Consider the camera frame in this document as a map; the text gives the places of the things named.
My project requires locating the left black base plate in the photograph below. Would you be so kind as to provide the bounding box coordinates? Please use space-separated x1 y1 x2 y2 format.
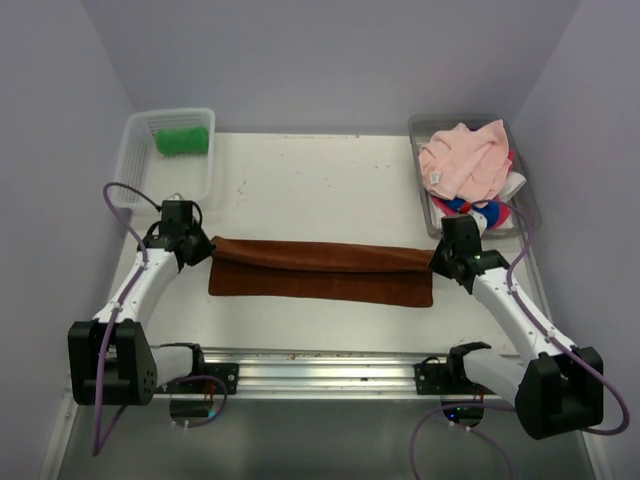
166 363 239 396

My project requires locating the white plastic basket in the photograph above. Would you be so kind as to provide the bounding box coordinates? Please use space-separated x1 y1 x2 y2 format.
109 108 215 214

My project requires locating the blue towel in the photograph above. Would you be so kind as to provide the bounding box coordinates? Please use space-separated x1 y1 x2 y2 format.
444 197 501 228

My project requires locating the green towel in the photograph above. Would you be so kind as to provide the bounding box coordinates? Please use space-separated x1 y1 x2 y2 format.
155 126 209 157

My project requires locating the magenta towel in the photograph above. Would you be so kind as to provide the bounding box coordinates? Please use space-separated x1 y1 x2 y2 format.
423 148 515 230

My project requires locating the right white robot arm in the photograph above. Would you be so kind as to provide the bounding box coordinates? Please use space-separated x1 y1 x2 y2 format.
430 214 604 440

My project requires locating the grey plastic tray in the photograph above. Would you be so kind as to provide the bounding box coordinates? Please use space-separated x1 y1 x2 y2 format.
408 113 540 240

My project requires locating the white towel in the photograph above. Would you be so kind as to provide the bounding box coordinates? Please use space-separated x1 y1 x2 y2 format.
429 172 527 231

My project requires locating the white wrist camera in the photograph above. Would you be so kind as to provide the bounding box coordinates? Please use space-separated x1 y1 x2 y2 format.
458 203 488 237
163 193 185 202

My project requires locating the aluminium mounting rail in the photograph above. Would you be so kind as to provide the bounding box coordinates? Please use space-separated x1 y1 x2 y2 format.
149 347 516 401

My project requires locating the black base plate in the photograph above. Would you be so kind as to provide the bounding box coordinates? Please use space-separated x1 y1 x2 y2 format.
166 363 239 396
413 362 481 396

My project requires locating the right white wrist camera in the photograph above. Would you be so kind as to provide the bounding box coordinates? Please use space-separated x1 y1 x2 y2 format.
458 203 488 237

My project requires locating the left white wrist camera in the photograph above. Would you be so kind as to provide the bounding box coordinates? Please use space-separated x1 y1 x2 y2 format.
163 193 185 202

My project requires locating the brown towel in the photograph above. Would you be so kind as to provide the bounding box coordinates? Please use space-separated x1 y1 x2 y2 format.
208 236 434 308

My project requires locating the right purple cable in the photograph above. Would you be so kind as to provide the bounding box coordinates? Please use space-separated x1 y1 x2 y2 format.
409 199 630 480

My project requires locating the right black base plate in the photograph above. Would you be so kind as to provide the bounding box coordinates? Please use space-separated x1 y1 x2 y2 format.
413 362 481 396

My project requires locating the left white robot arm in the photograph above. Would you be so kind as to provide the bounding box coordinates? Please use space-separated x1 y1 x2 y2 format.
67 197 214 405

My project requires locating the light pink towel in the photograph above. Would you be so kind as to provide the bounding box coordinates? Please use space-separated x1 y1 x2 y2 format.
418 119 512 203

